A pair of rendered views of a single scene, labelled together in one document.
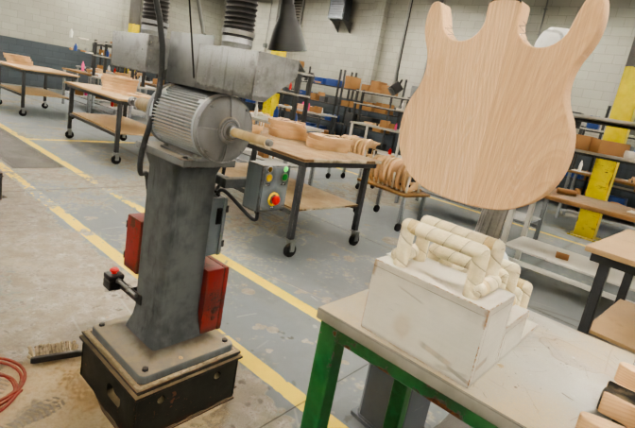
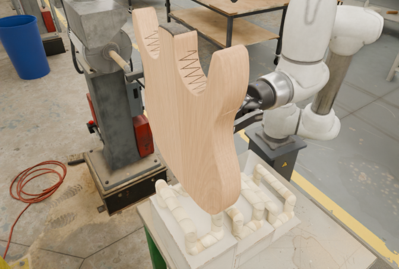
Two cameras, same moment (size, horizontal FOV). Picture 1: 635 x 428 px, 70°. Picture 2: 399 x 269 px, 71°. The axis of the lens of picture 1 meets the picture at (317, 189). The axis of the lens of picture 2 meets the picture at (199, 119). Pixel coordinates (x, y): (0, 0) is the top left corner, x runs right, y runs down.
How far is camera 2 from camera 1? 0.79 m
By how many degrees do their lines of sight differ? 29
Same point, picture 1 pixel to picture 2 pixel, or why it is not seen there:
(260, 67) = (86, 27)
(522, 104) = (192, 137)
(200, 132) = (88, 58)
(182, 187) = (100, 85)
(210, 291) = (140, 136)
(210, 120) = not seen: hidden behind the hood
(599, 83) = not seen: outside the picture
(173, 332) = (123, 159)
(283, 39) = not seen: outside the picture
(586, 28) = (215, 92)
